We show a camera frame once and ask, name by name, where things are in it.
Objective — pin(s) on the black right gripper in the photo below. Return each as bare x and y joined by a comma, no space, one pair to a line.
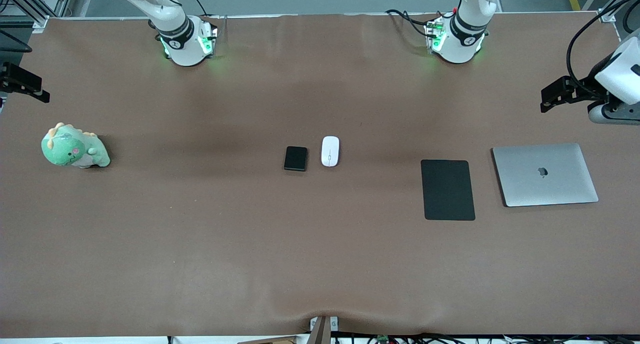
15,78

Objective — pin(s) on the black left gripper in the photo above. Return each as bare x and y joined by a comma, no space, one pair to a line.
588,84

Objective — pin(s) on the white computer mouse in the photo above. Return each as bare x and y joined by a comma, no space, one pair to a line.
330,152

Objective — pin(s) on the black phone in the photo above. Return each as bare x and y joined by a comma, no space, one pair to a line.
295,158

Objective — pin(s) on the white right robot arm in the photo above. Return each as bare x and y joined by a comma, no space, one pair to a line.
182,49

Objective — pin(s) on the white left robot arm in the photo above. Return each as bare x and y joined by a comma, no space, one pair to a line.
462,47

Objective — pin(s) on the black mouse pad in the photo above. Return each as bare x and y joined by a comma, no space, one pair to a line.
447,189

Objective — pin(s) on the green dinosaur plush toy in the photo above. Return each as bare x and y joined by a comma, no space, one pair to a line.
67,149

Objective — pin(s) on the silver laptop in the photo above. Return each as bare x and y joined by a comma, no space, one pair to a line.
545,174

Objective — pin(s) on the brown table cover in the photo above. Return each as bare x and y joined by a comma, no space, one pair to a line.
250,244

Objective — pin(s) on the metal table clamp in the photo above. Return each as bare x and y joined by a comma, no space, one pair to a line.
324,329

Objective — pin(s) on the aluminium frame profile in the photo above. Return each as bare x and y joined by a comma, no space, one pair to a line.
37,4
612,7

